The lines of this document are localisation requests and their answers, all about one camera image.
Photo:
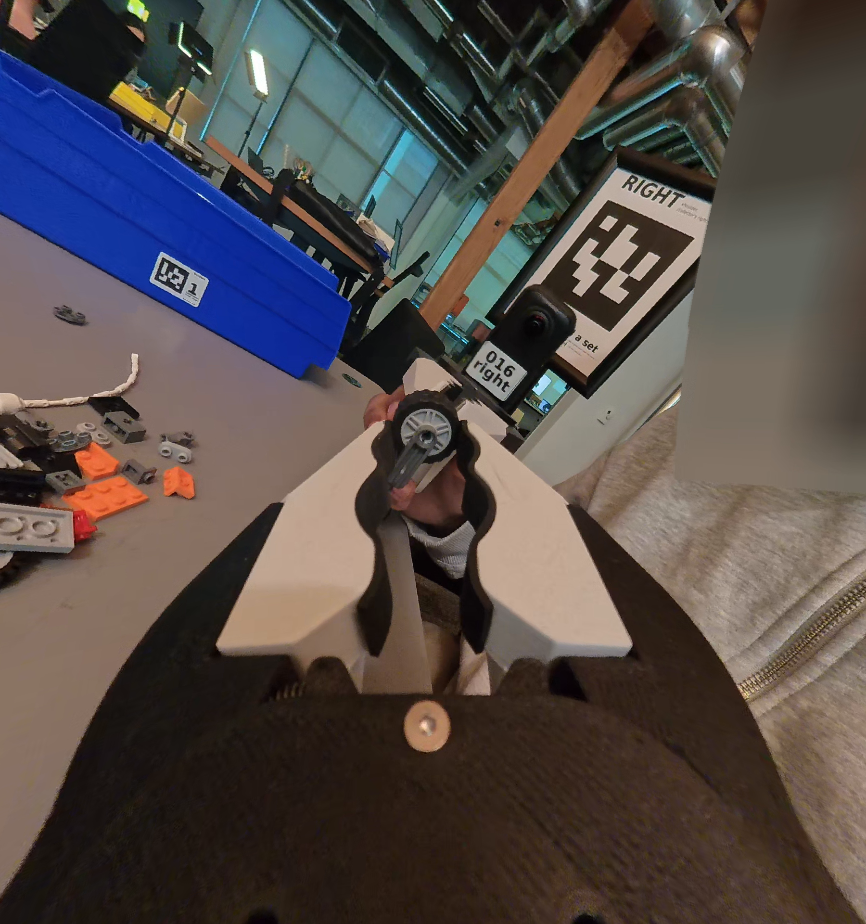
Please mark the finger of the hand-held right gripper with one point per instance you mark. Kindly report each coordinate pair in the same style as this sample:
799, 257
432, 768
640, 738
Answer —
487, 422
426, 375

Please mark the small dark round lego piece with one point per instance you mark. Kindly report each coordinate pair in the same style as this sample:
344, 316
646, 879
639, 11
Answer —
70, 315

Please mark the large orange lego plate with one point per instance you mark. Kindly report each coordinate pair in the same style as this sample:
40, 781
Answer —
107, 496

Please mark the medium orange lego wedge plate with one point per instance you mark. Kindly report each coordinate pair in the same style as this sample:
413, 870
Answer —
95, 462

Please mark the light panel on stand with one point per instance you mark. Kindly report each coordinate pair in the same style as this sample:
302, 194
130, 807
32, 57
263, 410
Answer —
258, 72

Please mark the small orange lego wedge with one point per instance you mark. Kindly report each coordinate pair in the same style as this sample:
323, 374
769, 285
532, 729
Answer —
179, 482

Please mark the slanted wooden beam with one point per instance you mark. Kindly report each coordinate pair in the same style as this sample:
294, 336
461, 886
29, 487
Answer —
541, 166

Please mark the person's right hand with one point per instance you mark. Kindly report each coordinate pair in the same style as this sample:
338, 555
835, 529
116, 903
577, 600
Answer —
436, 505

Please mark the black square lego plate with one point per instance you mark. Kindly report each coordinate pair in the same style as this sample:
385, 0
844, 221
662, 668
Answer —
114, 406

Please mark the large black object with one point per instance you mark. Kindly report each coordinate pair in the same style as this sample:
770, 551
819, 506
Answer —
86, 50

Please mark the large blue plastic bin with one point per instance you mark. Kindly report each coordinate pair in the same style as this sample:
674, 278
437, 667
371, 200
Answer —
151, 216

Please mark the small dark grey lego piece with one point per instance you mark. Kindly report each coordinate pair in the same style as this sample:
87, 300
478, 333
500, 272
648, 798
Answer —
138, 473

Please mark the wooden desk with black gear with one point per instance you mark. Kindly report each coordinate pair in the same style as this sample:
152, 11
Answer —
296, 209

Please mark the light grey two-hole lego piece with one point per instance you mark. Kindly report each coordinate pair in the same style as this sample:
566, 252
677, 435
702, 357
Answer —
175, 451

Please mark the framed black white marker sign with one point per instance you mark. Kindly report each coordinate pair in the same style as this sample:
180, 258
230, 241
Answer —
620, 252

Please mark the dark grey lego clip piece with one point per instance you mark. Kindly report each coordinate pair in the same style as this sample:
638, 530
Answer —
178, 438

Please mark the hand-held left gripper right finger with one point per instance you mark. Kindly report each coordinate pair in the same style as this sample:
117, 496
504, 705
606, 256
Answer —
548, 577

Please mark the pile of mixed lego pieces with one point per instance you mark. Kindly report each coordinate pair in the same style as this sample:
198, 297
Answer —
7, 494

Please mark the person's grey hoodie torso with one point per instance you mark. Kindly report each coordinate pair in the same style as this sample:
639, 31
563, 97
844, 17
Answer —
801, 650

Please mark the black lego wheel grey hub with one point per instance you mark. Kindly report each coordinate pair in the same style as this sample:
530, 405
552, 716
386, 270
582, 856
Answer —
426, 426

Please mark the dark grey lego axle connector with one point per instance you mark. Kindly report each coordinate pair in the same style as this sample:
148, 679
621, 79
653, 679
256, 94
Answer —
404, 465

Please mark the dark grey lego brick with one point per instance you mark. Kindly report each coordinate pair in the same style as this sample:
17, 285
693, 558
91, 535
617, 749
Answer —
124, 427

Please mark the black office chair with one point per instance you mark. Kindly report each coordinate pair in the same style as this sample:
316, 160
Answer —
397, 339

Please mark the person's right forearm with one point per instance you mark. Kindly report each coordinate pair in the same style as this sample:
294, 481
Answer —
447, 548

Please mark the grey rounded lego plate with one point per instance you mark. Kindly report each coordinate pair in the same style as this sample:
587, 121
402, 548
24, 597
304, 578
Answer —
97, 435

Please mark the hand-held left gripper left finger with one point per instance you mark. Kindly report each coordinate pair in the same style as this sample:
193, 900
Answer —
296, 577

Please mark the yellow box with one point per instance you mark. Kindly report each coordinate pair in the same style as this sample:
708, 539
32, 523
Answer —
141, 101

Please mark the silver ventilation ducts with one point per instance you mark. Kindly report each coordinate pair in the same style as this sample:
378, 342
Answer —
693, 72

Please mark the long light grey lego plate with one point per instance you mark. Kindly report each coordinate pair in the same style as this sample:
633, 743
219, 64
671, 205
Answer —
21, 525

